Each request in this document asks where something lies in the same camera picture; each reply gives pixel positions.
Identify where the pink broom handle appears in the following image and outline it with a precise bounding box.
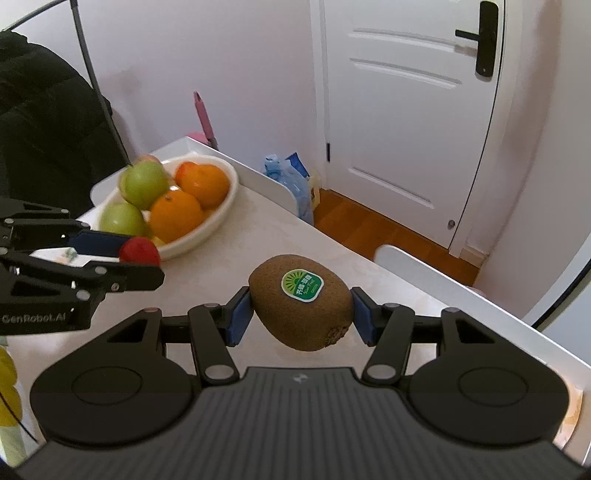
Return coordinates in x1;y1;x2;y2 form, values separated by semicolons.
193;92;218;150

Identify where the black garment on rack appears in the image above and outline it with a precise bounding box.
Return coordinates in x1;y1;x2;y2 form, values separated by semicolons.
1;31;127;216

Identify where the black door handle lock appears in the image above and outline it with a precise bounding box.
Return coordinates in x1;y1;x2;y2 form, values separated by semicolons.
455;1;499;78

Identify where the cream duck-print bowl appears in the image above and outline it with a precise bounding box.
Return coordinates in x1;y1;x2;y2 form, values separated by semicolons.
96;155;238;265

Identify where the large orange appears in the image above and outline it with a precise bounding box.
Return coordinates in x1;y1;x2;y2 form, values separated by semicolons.
148;190;205;243
178;164;230;210

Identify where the yellow-red apple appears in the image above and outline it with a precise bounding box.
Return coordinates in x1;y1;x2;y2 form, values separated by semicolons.
132;154;160;165

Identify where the white tray table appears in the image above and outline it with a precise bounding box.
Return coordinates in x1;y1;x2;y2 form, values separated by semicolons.
91;158;590;418

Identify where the brown kiwi with sticker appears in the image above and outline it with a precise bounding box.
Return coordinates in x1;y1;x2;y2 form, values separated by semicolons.
249;254;353;352

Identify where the white panel door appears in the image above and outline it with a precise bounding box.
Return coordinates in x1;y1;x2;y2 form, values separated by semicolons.
311;1;505;247

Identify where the small mandarin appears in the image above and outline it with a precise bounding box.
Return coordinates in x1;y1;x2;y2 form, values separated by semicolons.
174;161;197;185

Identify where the green apple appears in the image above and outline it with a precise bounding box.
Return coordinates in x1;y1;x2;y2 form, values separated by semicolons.
118;160;169;210
99;202;147;237

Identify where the floral white tablecloth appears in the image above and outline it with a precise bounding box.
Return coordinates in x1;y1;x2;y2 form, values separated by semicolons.
0;147;584;467

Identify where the blue plastic bag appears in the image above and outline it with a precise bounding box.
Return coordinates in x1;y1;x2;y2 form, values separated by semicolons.
263;154;314;225

